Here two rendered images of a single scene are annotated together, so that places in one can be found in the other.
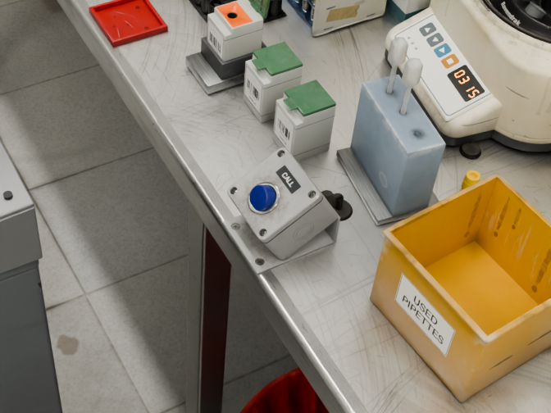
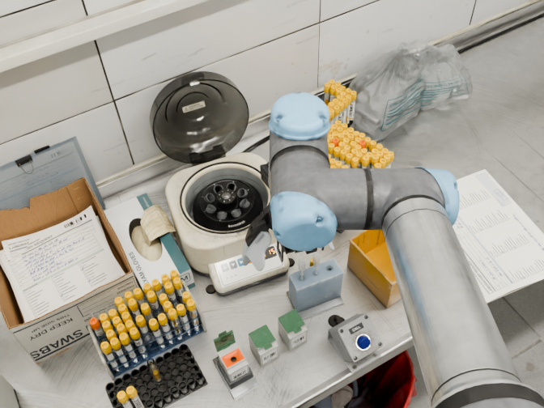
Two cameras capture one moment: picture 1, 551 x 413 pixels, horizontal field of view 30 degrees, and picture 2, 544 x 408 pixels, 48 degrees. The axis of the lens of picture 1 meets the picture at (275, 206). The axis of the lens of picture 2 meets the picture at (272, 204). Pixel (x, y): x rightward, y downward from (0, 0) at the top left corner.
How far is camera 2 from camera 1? 96 cm
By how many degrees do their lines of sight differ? 50
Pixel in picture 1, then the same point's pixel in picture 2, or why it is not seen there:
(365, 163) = (312, 304)
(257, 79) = (273, 349)
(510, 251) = (364, 248)
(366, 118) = (305, 295)
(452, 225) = (363, 265)
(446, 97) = (271, 264)
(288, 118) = (300, 333)
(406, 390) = not seen: hidden behind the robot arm
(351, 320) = (400, 316)
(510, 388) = not seen: hidden behind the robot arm
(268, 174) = (350, 338)
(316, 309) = (396, 330)
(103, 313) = not seen: outside the picture
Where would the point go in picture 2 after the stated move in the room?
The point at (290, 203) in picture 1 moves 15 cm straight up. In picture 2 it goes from (368, 328) to (376, 287)
